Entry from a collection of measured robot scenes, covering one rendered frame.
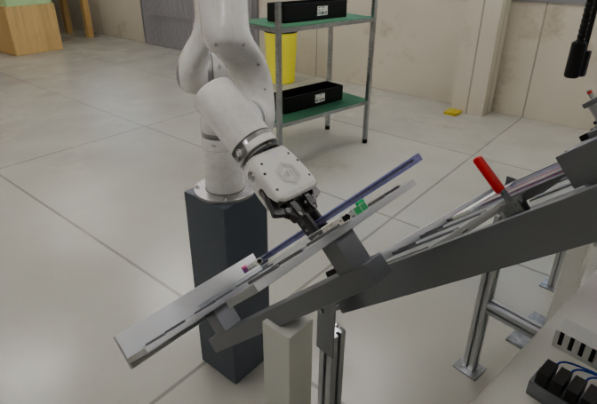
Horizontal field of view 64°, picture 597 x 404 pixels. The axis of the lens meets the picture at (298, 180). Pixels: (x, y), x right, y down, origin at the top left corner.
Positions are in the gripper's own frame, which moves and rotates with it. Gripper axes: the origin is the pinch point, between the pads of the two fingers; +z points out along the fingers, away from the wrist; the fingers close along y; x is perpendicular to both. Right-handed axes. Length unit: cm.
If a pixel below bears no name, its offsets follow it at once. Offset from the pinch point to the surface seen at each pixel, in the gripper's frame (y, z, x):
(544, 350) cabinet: 35, 47, 5
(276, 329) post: -13.6, 10.3, 6.8
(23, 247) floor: 7, -100, 190
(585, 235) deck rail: 5.4, 24.1, -31.9
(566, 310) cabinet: 52, 47, 5
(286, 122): 165, -93, 140
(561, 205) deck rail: 5.8, 19.6, -32.0
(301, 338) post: -10.8, 13.8, 6.8
